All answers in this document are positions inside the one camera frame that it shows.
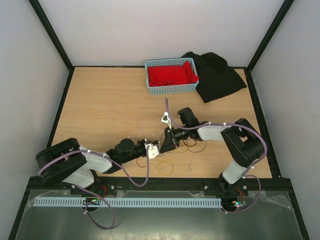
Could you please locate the black folded cloth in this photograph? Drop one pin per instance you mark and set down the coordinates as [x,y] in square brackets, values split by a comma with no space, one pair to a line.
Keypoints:
[216,79]

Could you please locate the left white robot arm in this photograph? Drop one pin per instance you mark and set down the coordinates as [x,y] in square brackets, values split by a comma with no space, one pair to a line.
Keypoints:
[70,162]

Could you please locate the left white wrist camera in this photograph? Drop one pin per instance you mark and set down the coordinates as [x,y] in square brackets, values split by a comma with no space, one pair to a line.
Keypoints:
[151,150]

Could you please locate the red cloth in basket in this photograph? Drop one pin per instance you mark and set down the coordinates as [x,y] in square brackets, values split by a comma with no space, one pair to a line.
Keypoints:
[171,75]

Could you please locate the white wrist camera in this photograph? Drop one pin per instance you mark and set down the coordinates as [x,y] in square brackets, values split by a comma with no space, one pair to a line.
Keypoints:
[151,150]
[166,119]

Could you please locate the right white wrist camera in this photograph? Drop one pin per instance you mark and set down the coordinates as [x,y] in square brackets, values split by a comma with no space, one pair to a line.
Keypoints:
[166,119]

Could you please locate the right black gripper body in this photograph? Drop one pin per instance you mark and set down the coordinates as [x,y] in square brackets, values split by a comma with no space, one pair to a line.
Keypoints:
[172,136]

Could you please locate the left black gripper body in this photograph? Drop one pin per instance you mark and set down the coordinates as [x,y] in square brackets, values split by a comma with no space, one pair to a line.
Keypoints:
[139,149]

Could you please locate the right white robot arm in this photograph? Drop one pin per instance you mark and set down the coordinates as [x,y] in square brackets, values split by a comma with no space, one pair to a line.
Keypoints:
[246,146]

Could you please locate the white zip tie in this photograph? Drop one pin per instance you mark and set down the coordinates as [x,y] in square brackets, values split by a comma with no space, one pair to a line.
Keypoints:
[156,141]

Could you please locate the light blue slotted cable duct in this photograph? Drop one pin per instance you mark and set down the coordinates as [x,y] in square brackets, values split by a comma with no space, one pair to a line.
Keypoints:
[210,203]

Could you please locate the black metal frame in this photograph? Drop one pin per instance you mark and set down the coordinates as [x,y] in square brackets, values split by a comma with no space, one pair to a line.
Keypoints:
[276,183]

